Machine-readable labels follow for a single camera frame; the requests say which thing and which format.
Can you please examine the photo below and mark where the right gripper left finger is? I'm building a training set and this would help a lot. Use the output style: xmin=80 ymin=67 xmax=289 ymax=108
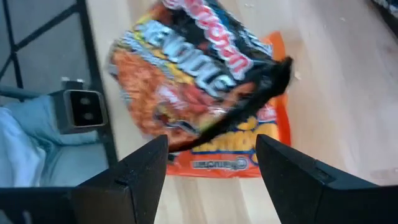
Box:
xmin=71 ymin=134 xmax=169 ymax=224

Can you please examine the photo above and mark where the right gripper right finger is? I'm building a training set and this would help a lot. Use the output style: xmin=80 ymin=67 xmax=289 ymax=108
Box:
xmin=255 ymin=133 xmax=398 ymax=224

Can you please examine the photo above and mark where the red Maruchan noodle packet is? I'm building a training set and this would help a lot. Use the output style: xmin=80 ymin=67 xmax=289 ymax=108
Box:
xmin=166 ymin=30 xmax=292 ymax=180

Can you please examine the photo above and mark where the black Maruchan fire noodle packet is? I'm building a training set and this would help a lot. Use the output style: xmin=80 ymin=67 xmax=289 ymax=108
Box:
xmin=371 ymin=0 xmax=398 ymax=29
xmin=105 ymin=0 xmax=295 ymax=153

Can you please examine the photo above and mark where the light blue cloth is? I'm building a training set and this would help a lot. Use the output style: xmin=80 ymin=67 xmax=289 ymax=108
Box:
xmin=0 ymin=95 xmax=108 ymax=189

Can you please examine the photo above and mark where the small black table camera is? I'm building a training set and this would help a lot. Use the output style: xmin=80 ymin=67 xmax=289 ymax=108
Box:
xmin=50 ymin=77 xmax=109 ymax=135

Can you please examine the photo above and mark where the black aluminium frame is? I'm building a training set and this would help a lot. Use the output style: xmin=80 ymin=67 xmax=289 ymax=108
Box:
xmin=0 ymin=0 xmax=119 ymax=169

